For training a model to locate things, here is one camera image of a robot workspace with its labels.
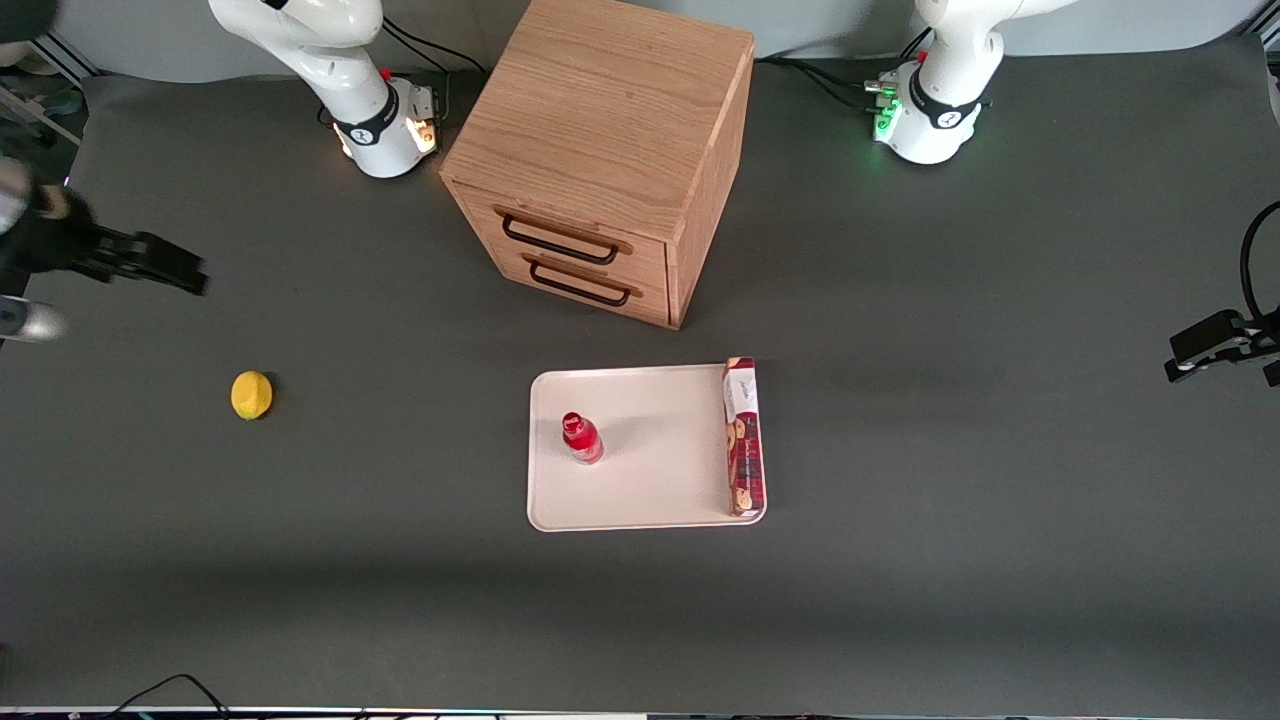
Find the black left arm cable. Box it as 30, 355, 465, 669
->
1239, 200, 1280, 323

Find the black left base cable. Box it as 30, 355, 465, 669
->
755, 28, 933, 113

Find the yellow lemon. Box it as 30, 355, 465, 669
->
230, 370, 274, 422

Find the wooden drawer front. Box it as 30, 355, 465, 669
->
462, 183, 669, 293
492, 243, 669, 327

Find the black metal drawer handle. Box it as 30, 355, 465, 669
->
527, 261, 634, 309
501, 213, 620, 267

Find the black base cable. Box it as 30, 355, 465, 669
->
755, 28, 933, 113
380, 14, 491, 77

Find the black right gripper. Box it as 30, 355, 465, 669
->
0, 185, 210, 297

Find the aluminium frame rail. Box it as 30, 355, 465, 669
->
0, 28, 89, 149

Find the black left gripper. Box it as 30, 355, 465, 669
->
1164, 308, 1280, 389

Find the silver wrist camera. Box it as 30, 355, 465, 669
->
0, 298, 69, 346

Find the red cookie box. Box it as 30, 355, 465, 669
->
722, 356, 767, 518

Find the white rectangular plastic tray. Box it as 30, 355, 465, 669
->
526, 363, 768, 533

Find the red coke bottle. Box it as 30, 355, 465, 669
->
561, 410, 605, 467

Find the black table edge cable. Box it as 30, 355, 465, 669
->
100, 673, 233, 720

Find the black right base cable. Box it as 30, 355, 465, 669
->
380, 14, 491, 77

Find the wooden two-drawer cabinet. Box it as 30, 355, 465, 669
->
440, 0, 756, 331

